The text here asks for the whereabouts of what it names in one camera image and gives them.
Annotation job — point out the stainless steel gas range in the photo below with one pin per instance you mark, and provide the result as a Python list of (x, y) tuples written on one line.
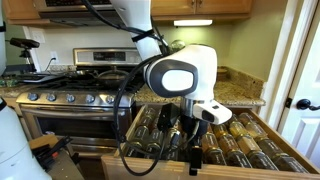
[(76, 128)]

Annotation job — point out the white wall outlet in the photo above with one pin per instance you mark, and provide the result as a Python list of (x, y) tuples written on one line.
[(54, 55)]

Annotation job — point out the silver stove knob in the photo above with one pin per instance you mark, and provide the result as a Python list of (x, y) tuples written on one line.
[(51, 97), (90, 98), (32, 96), (70, 98), (109, 99)]

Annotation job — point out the grey metal box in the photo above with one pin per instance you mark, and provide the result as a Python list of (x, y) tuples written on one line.
[(65, 168)]

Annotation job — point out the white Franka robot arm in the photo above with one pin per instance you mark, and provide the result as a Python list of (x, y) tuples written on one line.
[(186, 66)]

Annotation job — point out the black camera tripod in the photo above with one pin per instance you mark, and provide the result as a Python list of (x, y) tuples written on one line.
[(29, 60)]

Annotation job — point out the stainless over-range microwave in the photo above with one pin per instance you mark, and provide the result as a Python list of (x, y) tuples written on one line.
[(66, 13)]

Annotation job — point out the green electronic board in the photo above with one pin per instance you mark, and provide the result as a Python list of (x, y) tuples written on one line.
[(8, 82)]

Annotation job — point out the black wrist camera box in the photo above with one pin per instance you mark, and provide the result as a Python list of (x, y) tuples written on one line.
[(168, 116)]

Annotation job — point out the white panel door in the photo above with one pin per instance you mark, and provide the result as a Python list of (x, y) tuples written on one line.
[(305, 133)]

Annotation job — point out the under-cabinet light bar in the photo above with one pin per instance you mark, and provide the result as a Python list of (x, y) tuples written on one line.
[(192, 23)]

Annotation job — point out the wooden wall cabinet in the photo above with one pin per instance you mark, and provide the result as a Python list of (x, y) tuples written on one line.
[(20, 10), (206, 7)]

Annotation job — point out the black stereo camera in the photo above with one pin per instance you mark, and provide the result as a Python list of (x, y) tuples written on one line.
[(24, 43)]

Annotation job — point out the yellow wooden block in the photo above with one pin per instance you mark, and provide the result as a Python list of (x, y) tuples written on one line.
[(41, 140)]

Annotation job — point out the dark flat tray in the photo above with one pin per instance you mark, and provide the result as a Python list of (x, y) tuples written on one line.
[(40, 78)]

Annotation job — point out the white switch plate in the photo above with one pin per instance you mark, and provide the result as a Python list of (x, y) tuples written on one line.
[(38, 36)]

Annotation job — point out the wooden spice drawer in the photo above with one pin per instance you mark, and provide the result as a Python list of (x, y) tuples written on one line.
[(240, 173)]

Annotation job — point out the black door latch plate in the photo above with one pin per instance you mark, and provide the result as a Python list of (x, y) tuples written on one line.
[(288, 102)]

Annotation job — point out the black tool with orange button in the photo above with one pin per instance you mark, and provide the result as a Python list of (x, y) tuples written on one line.
[(50, 155)]

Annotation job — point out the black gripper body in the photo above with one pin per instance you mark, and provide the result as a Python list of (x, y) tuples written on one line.
[(193, 128)]

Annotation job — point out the black wok pan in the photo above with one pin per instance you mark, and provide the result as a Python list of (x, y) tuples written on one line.
[(111, 78)]

